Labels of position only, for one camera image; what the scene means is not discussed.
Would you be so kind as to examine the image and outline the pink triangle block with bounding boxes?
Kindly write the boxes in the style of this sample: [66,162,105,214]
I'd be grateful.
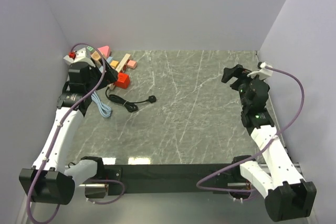
[98,46,111,59]

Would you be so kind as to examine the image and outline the white power strip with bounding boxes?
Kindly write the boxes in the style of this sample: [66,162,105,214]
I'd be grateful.
[63,54,76,65]

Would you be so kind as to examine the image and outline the black power cord with plug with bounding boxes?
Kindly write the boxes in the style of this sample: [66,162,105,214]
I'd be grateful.
[105,87,158,113]

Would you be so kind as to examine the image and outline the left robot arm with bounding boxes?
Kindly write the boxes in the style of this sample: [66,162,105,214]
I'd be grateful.
[19,59,118,205]

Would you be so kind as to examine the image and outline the red cube plug adapter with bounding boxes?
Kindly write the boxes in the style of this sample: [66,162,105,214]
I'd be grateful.
[114,72,130,89]

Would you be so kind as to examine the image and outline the light blue power strip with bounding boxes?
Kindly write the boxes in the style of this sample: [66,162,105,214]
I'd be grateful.
[106,57,113,64]

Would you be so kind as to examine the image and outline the tan wooden cube adapter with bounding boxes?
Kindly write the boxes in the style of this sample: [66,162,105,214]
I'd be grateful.
[91,51,102,68]

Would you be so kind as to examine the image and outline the beige red power strip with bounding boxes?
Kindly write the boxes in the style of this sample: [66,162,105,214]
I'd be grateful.
[108,54,131,90]

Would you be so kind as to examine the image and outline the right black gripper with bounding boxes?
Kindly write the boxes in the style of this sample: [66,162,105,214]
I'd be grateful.
[220,65,262,109]

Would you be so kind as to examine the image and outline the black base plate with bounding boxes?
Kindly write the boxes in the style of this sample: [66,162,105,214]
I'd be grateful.
[76,163,260,196]

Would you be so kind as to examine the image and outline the small salmon cube adapter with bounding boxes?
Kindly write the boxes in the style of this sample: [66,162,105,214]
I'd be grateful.
[127,60,138,69]

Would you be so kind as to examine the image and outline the small orange cube adapter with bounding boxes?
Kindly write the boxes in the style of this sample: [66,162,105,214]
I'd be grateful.
[110,60,119,69]

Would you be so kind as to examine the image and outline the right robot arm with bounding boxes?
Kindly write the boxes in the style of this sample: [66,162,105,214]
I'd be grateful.
[222,63,317,222]

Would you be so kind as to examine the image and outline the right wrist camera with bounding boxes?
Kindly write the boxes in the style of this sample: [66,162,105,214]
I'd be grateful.
[247,62,273,80]

